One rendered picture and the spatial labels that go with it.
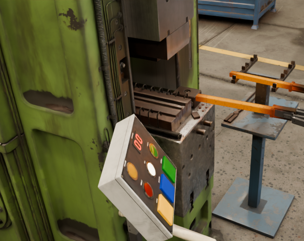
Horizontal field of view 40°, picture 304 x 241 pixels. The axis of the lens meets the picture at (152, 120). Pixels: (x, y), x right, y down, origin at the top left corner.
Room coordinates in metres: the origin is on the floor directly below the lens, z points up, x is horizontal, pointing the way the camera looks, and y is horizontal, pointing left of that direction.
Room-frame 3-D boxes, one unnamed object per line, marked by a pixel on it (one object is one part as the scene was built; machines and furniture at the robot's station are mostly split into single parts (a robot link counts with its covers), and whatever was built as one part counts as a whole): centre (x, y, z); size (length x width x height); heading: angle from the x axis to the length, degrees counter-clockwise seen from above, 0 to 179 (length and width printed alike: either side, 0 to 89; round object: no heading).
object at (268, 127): (1.97, -0.61, 0.70); 0.40 x 0.30 x 0.02; 144
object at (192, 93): (1.79, -0.18, 0.95); 0.12 x 0.08 x 0.06; 57
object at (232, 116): (2.13, -0.60, 0.71); 0.60 x 0.04 x 0.01; 140
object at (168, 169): (1.17, -0.04, 1.01); 0.07 x 0.05 x 0.07; 172
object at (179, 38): (1.72, 0.04, 1.32); 0.42 x 0.20 x 0.10; 57
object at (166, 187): (1.07, -0.03, 1.01); 0.07 x 0.05 x 0.07; 172
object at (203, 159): (1.77, 0.02, 0.69); 0.56 x 0.38 x 0.45; 57
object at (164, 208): (0.97, -0.02, 1.01); 0.07 x 0.05 x 0.07; 172
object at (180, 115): (1.72, 0.04, 0.96); 0.42 x 0.20 x 0.09; 57
